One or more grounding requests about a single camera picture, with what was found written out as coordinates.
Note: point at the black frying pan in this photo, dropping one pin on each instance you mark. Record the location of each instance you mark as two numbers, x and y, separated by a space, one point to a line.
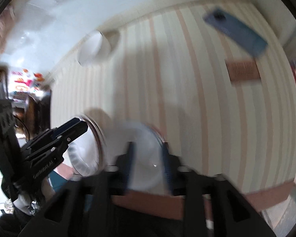
37 114

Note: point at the colourful wall stickers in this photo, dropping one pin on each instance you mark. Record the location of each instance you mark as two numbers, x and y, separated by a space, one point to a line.
24 81

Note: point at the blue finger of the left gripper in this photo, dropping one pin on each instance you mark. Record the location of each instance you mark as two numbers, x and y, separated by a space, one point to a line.
71 130

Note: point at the striped cat tablecloth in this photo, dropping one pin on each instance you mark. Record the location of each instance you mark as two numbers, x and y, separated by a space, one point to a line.
169 72

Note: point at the blue smartphone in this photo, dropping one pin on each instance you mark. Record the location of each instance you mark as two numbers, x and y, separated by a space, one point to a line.
238 31

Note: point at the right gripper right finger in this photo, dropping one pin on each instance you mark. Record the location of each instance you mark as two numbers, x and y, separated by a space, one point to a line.
232 214

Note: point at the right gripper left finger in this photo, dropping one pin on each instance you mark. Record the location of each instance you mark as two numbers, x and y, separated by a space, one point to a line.
81 207

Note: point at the plain white bowl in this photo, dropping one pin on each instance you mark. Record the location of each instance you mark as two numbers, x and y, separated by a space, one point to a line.
147 170

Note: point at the small brown card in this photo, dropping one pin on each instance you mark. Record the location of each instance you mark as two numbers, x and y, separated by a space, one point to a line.
242 70

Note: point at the white bowl dark rim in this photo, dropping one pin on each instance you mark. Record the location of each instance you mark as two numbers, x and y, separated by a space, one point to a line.
95 49

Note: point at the blue leaf pattern plate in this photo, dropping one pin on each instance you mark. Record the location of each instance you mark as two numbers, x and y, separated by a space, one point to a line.
86 153

